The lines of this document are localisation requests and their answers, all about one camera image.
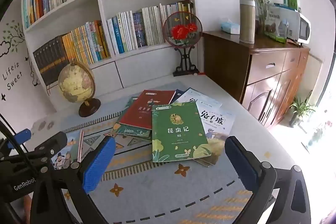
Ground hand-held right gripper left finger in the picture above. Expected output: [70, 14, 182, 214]
[30, 136, 117, 224]

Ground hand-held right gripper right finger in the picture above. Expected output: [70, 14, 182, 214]
[224, 135, 319, 224]

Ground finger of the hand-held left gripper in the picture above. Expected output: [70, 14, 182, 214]
[7, 128, 32, 151]
[26, 131, 68, 164]

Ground dark green leaf book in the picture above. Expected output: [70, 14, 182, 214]
[112, 96, 153, 142]

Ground light green frog book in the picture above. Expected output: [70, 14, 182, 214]
[152, 102, 212, 163]

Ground white book with rabbit picture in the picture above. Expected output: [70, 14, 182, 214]
[174, 88, 223, 109]

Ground row of black books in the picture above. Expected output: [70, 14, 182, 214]
[33, 37, 69, 88]

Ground row of yellow books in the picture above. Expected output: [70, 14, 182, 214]
[62, 21, 111, 65]

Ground row of white blue books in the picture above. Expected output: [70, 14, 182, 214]
[107, 0, 195, 55]

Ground illustrated book with figures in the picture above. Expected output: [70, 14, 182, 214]
[51, 130, 84, 169]

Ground white book with farmer picture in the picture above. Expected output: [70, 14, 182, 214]
[193, 106, 236, 167]

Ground patterned blue table mat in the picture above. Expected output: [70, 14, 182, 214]
[31, 81, 263, 224]

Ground beige desk globe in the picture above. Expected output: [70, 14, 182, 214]
[58, 60, 101, 118]

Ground red book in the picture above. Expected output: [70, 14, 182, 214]
[119, 90, 176, 131]

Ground green potted plant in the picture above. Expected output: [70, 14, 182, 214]
[289, 94, 317, 128]

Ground brown wooden cabinet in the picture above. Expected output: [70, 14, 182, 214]
[202, 30, 311, 130]

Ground white bookshelf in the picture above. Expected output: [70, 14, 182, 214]
[20, 0, 200, 106]

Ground blue tissue box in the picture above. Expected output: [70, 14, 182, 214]
[220, 20, 240, 35]

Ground beige cylindrical thermos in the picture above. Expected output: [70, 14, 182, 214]
[239, 0, 256, 44]

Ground green white printed carton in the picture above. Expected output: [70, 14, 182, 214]
[264, 4, 289, 43]

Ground round embroidered fan on stand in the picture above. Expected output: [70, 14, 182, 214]
[162, 11, 203, 77]

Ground white microwave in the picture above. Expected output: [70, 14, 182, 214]
[286, 10, 311, 44]

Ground black line wall sticker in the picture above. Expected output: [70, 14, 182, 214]
[0, 21, 40, 101]

